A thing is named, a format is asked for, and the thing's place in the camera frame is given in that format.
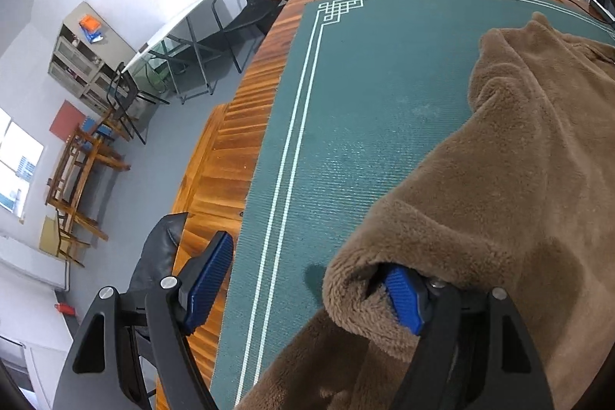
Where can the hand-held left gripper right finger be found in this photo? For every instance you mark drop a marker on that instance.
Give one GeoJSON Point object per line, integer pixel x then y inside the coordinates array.
{"type": "Point", "coordinates": [406, 299]}

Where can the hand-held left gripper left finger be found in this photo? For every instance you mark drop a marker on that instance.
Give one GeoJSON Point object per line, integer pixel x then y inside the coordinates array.
{"type": "Point", "coordinates": [207, 280]}

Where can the brown fleece garment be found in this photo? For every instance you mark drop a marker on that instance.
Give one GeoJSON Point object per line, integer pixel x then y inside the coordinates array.
{"type": "Point", "coordinates": [504, 150]}

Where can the black office chair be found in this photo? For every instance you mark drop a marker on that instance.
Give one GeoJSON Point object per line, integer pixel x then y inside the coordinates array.
{"type": "Point", "coordinates": [153, 246]}

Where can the red fire extinguisher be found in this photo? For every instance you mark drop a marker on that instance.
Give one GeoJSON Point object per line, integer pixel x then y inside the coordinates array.
{"type": "Point", "coordinates": [66, 309]}

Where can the wooden chair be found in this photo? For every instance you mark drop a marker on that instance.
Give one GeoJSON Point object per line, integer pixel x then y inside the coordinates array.
{"type": "Point", "coordinates": [67, 242]}

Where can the yellow board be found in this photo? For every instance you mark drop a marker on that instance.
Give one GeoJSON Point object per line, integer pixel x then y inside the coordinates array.
{"type": "Point", "coordinates": [50, 237]}

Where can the green table mat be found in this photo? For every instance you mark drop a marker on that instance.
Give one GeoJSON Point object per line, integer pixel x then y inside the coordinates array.
{"type": "Point", "coordinates": [346, 102]}

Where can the black metal chair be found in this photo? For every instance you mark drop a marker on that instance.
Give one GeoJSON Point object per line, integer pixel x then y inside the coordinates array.
{"type": "Point", "coordinates": [120, 93]}

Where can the window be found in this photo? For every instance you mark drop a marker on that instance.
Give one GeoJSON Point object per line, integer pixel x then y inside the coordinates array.
{"type": "Point", "coordinates": [19, 155]}

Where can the glass table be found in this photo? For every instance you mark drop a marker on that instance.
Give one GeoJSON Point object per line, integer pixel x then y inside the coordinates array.
{"type": "Point", "coordinates": [158, 49]}

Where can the grey glass-door cabinet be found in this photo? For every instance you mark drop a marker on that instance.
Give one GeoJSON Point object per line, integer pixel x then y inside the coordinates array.
{"type": "Point", "coordinates": [72, 54]}

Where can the blue box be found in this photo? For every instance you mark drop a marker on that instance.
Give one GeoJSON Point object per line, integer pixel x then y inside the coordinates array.
{"type": "Point", "coordinates": [95, 37]}

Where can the orange box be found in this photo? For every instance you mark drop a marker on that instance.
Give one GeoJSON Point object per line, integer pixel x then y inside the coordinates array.
{"type": "Point", "coordinates": [90, 22]}

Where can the white power strip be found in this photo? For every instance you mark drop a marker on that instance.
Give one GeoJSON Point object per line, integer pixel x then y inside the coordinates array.
{"type": "Point", "coordinates": [603, 9]}

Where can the red wall board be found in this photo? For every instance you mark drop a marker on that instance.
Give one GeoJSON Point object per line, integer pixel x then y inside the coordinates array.
{"type": "Point", "coordinates": [67, 119]}

